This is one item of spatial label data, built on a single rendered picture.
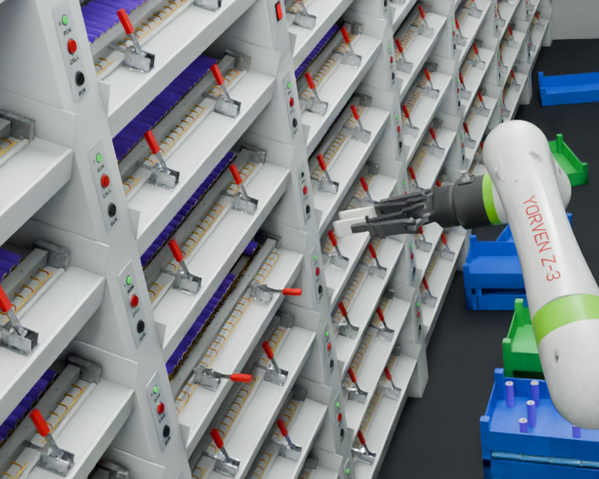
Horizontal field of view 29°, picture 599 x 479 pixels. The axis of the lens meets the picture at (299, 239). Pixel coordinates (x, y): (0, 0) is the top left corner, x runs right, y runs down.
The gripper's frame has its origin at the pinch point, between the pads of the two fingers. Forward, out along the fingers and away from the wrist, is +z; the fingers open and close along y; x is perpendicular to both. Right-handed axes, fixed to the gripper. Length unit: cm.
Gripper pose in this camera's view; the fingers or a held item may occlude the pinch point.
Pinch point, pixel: (355, 221)
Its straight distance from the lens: 213.0
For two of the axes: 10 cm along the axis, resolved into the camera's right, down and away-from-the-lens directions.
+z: -8.9, 1.4, 4.3
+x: 3.2, 8.6, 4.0
